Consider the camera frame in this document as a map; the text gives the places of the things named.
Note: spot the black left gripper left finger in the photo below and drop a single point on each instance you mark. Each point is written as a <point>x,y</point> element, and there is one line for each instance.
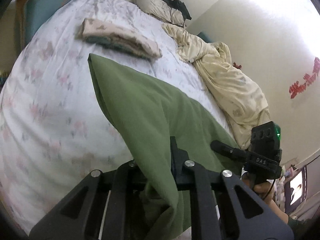
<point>104,205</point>

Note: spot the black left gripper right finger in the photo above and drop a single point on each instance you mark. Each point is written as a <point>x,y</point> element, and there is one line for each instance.
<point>222,206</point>

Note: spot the green pants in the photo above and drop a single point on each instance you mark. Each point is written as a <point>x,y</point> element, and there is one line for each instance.
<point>147,112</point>

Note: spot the right hand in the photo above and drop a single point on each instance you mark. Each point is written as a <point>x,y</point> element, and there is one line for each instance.
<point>265,191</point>

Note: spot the cream bear-print duvet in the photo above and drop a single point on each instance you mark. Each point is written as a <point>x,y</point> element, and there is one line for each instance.
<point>240,98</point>

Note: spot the white floral bed sheet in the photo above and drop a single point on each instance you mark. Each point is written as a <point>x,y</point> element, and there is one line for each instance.
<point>53,132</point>

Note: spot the folded beige floral clothes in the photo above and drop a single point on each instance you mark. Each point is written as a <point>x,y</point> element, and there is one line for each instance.
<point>119,38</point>

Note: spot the black garment on pillow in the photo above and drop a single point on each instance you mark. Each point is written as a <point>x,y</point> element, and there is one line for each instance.
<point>179,5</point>

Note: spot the beige pillow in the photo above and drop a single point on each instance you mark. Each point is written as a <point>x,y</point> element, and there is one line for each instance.
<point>160,10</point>

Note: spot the red wall decoration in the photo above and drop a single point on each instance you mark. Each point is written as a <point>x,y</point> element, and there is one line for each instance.
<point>308,79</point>

